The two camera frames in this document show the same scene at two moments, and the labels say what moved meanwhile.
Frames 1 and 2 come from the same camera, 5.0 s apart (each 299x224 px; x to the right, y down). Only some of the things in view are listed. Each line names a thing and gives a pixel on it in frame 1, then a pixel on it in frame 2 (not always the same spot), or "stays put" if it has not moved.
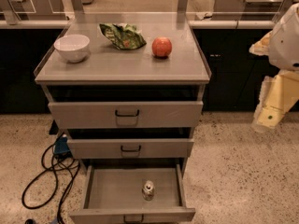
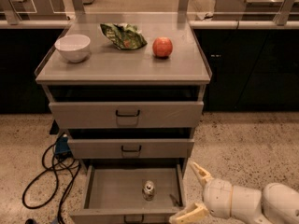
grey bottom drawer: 113,195 stays put
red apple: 162,47 stays put
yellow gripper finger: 278,91 -> 191,216
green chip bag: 122,35 stays put
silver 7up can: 149,190 stays put
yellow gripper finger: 261,47 -> 203,175
